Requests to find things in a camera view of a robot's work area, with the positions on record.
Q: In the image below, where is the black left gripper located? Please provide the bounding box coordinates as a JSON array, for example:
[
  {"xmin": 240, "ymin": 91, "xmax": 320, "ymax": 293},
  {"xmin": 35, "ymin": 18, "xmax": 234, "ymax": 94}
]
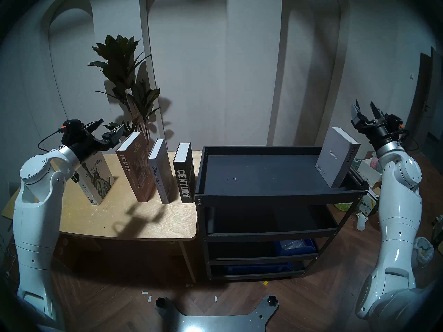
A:
[{"xmin": 71, "ymin": 119, "xmax": 124, "ymax": 162}]

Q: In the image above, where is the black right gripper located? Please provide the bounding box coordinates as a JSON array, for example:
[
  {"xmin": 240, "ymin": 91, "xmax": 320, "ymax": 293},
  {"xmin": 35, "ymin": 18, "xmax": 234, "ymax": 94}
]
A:
[{"xmin": 351, "ymin": 100, "xmax": 392, "ymax": 149}]

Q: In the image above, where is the grey iaura book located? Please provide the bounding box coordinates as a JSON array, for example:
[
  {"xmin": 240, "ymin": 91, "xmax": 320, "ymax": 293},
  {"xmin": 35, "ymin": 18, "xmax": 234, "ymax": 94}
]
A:
[{"xmin": 315, "ymin": 127, "xmax": 361, "ymax": 188}]

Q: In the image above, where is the black CENTURY book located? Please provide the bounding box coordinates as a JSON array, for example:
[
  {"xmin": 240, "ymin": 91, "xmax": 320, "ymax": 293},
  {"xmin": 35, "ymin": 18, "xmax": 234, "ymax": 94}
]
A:
[{"xmin": 173, "ymin": 142, "xmax": 195, "ymax": 204}]

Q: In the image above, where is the black three-tier shelf cart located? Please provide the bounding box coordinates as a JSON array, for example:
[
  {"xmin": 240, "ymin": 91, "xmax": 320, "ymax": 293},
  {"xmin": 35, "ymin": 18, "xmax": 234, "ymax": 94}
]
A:
[{"xmin": 195, "ymin": 145, "xmax": 369, "ymax": 282}]

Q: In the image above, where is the white Statue of Liberty book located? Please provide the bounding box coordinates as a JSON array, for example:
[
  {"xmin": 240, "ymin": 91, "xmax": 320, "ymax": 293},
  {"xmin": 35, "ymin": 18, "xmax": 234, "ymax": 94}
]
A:
[{"xmin": 74, "ymin": 151, "xmax": 115, "ymax": 206}]

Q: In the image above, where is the dark door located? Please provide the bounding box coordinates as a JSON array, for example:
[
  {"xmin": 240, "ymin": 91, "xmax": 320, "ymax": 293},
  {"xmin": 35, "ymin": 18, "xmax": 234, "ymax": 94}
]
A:
[{"xmin": 398, "ymin": 46, "xmax": 443, "ymax": 155}]

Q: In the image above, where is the brown HOMES book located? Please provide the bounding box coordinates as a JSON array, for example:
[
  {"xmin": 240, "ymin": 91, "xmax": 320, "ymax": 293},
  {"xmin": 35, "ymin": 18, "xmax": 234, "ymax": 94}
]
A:
[{"xmin": 115, "ymin": 131, "xmax": 157, "ymax": 203}]

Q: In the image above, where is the white box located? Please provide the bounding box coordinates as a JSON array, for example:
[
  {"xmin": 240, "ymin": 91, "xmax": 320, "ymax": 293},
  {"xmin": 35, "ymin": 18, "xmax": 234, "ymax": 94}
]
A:
[{"xmin": 356, "ymin": 158, "xmax": 382, "ymax": 186}]

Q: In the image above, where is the grey Discontent book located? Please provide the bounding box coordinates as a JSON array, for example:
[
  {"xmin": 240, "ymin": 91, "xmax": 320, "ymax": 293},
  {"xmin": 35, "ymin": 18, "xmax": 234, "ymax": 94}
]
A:
[{"xmin": 148, "ymin": 138, "xmax": 173, "ymax": 204}]

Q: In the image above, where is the dark green leafy plant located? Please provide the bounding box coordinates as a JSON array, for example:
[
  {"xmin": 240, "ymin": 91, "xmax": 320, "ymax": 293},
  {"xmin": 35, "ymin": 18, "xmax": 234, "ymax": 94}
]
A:
[{"xmin": 88, "ymin": 34, "xmax": 173, "ymax": 143}]

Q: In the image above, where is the green and white carton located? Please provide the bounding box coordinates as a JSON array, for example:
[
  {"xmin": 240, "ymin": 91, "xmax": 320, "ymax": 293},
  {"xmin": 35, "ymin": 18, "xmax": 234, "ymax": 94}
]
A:
[{"xmin": 358, "ymin": 193, "xmax": 380, "ymax": 217}]

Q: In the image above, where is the light wooden table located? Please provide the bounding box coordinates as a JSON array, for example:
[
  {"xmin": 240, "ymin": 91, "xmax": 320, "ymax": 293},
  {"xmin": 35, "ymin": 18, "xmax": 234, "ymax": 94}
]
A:
[{"xmin": 2, "ymin": 151, "xmax": 202, "ymax": 283}]

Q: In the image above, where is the white bin with bag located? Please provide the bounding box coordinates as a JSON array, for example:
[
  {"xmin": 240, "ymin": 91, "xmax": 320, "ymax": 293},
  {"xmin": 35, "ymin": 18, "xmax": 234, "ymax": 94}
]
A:
[{"xmin": 414, "ymin": 237, "xmax": 435, "ymax": 266}]

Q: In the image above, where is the blue bin with plastic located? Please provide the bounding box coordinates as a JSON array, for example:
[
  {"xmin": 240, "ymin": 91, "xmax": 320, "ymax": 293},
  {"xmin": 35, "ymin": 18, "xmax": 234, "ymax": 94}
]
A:
[{"xmin": 275, "ymin": 239, "xmax": 317, "ymax": 256}]

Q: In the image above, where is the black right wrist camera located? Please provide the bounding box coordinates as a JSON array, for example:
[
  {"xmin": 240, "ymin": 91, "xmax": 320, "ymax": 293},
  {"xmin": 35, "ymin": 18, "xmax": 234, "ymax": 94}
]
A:
[{"xmin": 386, "ymin": 114, "xmax": 405, "ymax": 135}]

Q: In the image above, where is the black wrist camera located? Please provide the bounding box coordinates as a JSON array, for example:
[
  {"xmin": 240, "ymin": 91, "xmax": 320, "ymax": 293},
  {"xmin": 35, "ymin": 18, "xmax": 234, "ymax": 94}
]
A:
[
  {"xmin": 386, "ymin": 114, "xmax": 405, "ymax": 135},
  {"xmin": 62, "ymin": 120, "xmax": 85, "ymax": 141}
]

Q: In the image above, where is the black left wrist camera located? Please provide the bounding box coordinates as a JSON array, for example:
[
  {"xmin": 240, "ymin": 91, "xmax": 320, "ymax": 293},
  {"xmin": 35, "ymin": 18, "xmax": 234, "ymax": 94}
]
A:
[{"xmin": 62, "ymin": 120, "xmax": 85, "ymax": 141}]

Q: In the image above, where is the black right camera cable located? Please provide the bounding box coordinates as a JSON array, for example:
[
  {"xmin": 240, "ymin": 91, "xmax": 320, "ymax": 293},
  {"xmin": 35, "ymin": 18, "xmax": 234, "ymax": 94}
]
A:
[{"xmin": 398, "ymin": 127, "xmax": 420, "ymax": 153}]

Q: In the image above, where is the black camera cable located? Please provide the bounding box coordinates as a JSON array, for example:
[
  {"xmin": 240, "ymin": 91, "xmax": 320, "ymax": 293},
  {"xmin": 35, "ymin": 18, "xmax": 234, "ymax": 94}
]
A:
[
  {"xmin": 398, "ymin": 127, "xmax": 420, "ymax": 153},
  {"xmin": 37, "ymin": 129, "xmax": 63, "ymax": 152}
]

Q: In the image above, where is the black left camera cable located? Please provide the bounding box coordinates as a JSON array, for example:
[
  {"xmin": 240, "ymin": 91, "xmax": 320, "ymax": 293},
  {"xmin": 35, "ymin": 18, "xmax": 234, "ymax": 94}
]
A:
[{"xmin": 37, "ymin": 129, "xmax": 63, "ymax": 152}]

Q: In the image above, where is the grey metal robot base plate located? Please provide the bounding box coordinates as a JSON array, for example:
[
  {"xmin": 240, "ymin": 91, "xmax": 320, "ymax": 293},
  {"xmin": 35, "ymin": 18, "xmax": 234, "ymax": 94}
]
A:
[{"xmin": 155, "ymin": 295, "xmax": 279, "ymax": 332}]

